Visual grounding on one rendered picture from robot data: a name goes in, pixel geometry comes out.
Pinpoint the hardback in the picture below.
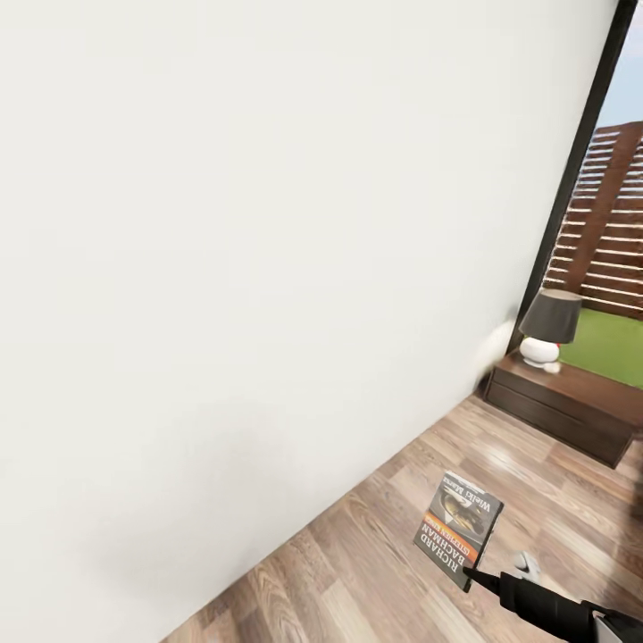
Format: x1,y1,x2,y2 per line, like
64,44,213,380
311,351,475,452
413,470,505,594

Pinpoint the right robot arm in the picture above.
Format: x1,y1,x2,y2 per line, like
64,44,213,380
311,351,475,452
463,551,643,643

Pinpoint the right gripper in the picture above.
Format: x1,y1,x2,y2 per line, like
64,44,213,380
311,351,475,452
463,567,563,639

